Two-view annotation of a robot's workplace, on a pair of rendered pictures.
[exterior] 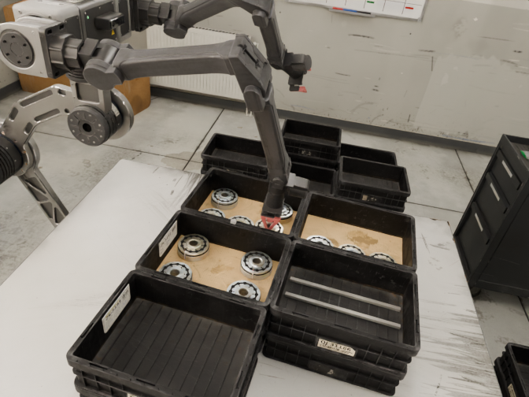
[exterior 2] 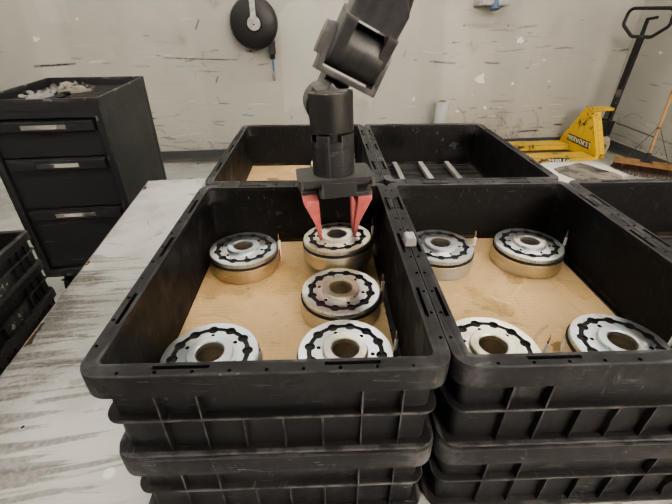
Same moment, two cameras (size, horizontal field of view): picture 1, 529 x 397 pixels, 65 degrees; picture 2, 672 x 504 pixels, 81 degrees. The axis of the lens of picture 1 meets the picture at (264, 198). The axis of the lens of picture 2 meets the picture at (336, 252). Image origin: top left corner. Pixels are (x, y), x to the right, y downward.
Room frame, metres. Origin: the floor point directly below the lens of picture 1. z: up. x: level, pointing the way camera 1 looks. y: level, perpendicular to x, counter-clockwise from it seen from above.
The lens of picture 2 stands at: (1.24, 0.48, 1.17)
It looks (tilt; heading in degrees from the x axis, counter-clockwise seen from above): 31 degrees down; 257
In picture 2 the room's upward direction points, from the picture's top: straight up
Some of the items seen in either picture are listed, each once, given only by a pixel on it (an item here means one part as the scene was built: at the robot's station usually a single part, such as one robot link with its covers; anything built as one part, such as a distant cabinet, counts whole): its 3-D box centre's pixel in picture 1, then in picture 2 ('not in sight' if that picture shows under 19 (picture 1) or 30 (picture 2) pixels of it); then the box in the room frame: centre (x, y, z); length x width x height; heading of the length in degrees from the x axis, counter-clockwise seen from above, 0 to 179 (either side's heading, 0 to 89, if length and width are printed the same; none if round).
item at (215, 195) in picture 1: (224, 195); (210, 356); (1.30, 0.15, 0.86); 0.10 x 0.10 x 0.01
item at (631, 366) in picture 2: (217, 254); (527, 248); (0.91, 0.12, 0.92); 0.40 x 0.30 x 0.02; 79
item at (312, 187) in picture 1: (298, 198); not in sight; (2.13, -0.21, 0.31); 0.40 x 0.30 x 0.34; 84
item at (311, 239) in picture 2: (268, 228); (337, 237); (1.12, -0.03, 0.88); 0.10 x 0.10 x 0.01
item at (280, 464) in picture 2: not in sight; (293, 347); (1.21, 0.06, 0.76); 0.40 x 0.30 x 0.12; 79
